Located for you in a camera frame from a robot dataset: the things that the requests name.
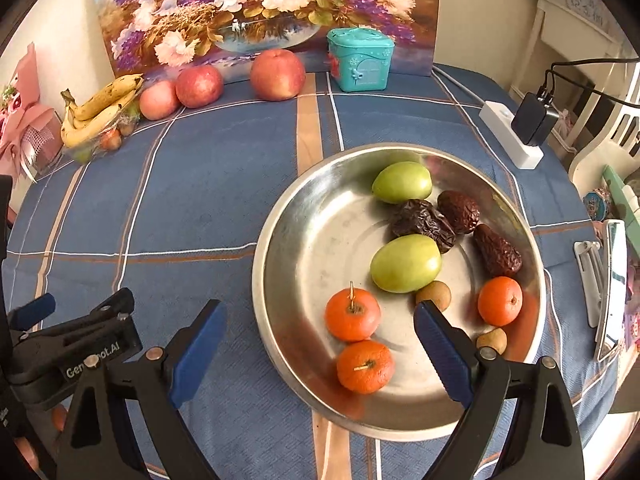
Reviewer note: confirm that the white flat box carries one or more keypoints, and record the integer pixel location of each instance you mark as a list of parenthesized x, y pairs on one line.
[(612, 285)]

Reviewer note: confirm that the long brown dried date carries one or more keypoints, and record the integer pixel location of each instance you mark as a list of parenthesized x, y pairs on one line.
[(497, 250)]

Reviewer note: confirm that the dark wrinkled dried date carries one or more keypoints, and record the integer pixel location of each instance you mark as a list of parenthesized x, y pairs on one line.
[(420, 222)]

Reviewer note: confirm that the teal toy box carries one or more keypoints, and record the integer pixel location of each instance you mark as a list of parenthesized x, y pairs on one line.
[(360, 60)]

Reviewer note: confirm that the small tray tangerine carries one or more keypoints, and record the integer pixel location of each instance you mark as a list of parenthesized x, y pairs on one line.
[(111, 140)]

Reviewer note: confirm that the large green jujube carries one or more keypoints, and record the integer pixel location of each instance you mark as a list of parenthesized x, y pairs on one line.
[(405, 262)]

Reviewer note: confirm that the round colourful tin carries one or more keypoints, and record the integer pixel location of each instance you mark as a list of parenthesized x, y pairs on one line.
[(597, 203)]

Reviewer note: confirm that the green tray fruit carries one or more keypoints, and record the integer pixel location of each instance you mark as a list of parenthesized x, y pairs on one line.
[(83, 155)]

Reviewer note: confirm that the yellow banana bunch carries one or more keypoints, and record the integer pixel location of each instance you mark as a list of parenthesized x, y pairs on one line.
[(97, 110)]

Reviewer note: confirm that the orange tangerine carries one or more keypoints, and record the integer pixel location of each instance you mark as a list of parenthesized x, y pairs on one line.
[(352, 317), (500, 302), (365, 367)]

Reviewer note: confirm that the person's left hand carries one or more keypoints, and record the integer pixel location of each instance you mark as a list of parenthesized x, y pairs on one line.
[(27, 452)]

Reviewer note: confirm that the red apple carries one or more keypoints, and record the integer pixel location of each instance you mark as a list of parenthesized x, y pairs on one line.
[(199, 86), (159, 101), (277, 75)]

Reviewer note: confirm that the flower painting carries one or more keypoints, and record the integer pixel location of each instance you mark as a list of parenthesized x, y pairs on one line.
[(250, 10)]

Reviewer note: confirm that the white chair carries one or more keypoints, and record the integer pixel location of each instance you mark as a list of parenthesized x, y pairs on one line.
[(607, 140)]

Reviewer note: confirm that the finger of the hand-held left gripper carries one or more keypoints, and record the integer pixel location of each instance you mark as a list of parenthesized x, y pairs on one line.
[(100, 310), (31, 310)]

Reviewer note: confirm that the blue plaid tablecloth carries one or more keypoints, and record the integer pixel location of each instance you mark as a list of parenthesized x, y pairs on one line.
[(200, 185)]

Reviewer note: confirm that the round brown dried date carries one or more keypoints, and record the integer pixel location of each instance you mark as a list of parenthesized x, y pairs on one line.
[(460, 210)]

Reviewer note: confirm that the pink wrapped bouquet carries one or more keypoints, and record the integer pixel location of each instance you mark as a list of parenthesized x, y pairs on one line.
[(25, 120)]

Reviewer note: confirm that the brown tray fruit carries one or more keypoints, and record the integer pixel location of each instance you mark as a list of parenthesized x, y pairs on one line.
[(127, 127)]

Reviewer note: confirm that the round metal plate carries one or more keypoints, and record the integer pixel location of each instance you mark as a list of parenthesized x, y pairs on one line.
[(325, 240)]

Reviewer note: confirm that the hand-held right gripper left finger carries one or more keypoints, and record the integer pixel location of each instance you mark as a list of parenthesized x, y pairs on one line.
[(197, 355)]

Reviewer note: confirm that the white wooden furniture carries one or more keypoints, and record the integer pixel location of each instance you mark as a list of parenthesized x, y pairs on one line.
[(570, 30)]

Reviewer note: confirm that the black charger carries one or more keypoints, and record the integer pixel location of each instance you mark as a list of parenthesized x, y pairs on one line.
[(532, 120)]

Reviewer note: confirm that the white power strip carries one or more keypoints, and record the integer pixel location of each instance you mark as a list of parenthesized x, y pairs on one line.
[(500, 125)]

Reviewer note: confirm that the small green jujube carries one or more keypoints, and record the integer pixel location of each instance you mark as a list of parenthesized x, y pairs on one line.
[(402, 182)]

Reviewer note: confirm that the brown longan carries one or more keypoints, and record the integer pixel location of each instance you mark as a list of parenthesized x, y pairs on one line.
[(435, 294), (492, 339)]

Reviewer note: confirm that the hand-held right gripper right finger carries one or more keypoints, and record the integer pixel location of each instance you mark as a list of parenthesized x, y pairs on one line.
[(442, 350)]

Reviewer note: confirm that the clear plastic fruit tray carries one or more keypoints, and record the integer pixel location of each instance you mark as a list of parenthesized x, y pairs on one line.
[(100, 147)]

